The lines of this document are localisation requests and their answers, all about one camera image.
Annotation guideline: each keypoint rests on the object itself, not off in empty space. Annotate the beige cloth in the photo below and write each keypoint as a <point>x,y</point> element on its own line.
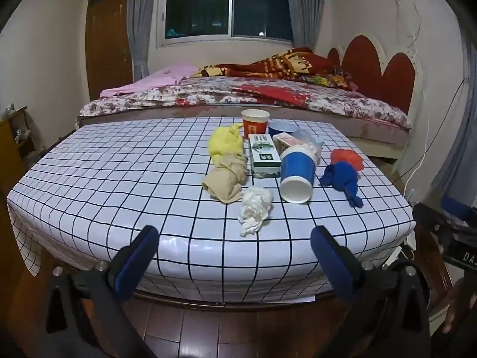
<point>225,182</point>

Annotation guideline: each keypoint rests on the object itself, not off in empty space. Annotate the red patterned blanket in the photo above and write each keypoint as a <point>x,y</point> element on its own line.
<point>283,63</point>

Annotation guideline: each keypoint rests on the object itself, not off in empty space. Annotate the brown wooden door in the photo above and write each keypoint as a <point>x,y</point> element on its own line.
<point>108,37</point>

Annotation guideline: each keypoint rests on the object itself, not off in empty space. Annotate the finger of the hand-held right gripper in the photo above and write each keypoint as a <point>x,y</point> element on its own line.
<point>454,206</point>

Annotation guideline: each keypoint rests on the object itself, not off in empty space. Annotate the green and white box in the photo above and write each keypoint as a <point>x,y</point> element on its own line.
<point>262,156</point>

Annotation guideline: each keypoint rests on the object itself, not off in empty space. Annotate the floral bedsheet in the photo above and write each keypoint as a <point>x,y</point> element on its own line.
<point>186,93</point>

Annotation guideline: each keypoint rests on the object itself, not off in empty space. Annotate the bed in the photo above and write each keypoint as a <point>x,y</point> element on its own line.
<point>231,113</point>

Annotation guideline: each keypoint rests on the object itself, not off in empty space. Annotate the person's right hand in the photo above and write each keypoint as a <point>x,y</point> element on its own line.
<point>451,311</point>

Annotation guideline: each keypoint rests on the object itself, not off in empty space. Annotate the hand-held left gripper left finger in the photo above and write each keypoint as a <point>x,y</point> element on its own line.
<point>136,257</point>

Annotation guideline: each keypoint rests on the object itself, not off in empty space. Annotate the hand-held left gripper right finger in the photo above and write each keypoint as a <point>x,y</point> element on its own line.
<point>331,264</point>

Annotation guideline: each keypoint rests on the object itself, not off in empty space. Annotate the crumpled white tissue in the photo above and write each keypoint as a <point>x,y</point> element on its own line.
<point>255,205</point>

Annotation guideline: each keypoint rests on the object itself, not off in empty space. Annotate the pink cloth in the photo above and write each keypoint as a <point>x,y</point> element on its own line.
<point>156,78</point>

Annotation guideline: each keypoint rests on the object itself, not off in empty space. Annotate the blue cloth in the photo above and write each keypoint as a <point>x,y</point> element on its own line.
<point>343,179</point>

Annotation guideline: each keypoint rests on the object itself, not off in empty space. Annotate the dark blue bowl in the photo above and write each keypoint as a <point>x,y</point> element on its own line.
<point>281,126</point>

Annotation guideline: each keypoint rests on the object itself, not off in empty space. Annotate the red scalloped headboard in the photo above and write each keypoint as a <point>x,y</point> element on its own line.
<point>376,63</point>

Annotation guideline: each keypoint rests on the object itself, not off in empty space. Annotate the red paper cup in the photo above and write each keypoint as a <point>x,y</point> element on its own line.
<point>255,125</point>

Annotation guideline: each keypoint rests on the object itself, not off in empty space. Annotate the wooden cabinet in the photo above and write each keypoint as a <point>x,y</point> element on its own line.
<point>15,145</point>

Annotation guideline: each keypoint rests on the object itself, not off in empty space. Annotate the window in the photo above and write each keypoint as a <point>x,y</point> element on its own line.
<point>227,7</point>

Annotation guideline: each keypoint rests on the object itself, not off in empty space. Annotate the grey curtain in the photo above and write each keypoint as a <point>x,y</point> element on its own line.
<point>307,7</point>
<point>143,22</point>

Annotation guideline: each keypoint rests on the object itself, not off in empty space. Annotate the small pink box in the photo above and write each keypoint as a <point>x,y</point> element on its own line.
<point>289,141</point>

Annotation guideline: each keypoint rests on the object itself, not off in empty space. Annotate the clear plastic bag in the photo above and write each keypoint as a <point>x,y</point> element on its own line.
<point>311,141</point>

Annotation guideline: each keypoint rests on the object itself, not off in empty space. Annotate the yellow cloth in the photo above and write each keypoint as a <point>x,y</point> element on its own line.
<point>223,141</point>

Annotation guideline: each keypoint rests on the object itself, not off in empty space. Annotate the blue paper cup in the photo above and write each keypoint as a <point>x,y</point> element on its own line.
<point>296,171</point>

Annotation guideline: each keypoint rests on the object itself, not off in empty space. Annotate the colourful printed cloth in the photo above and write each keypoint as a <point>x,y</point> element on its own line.
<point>331,79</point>

